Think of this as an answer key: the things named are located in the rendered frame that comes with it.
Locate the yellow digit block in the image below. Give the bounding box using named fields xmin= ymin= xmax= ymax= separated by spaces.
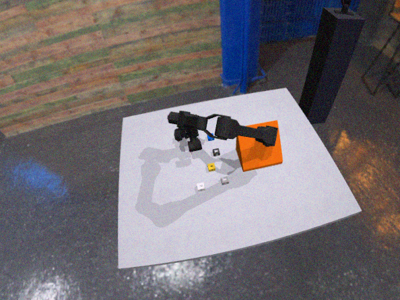
xmin=207 ymin=163 xmax=215 ymax=172

